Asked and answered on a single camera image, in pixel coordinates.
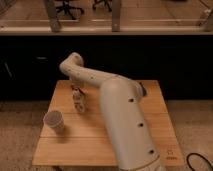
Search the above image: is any grey metal frame post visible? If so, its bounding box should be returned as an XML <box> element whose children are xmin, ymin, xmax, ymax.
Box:
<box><xmin>44</xmin><ymin>0</ymin><xmax>61</xmax><ymax>32</ymax></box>

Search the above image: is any small clear plastic bottle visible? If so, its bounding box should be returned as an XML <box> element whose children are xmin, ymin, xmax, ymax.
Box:
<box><xmin>73</xmin><ymin>91</ymin><xmax>86</xmax><ymax>113</ymax></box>

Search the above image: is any black floor cable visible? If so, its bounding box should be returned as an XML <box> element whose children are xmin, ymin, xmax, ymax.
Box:
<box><xmin>185</xmin><ymin>152</ymin><xmax>213</xmax><ymax>171</ymax></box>

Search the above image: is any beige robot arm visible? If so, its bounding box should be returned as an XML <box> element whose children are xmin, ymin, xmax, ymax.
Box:
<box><xmin>59</xmin><ymin>53</ymin><xmax>166</xmax><ymax>171</ymax></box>

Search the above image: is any white paper cup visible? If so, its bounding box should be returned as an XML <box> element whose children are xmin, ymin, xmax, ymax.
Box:
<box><xmin>43</xmin><ymin>110</ymin><xmax>64</xmax><ymax>134</ymax></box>

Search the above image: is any black office chair base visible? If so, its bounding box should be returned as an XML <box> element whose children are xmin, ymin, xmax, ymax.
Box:
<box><xmin>56</xmin><ymin>0</ymin><xmax>84</xmax><ymax>20</ymax></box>

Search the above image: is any grey metal centre post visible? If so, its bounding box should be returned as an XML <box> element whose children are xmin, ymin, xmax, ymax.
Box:
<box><xmin>112</xmin><ymin>0</ymin><xmax>121</xmax><ymax>32</ymax></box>

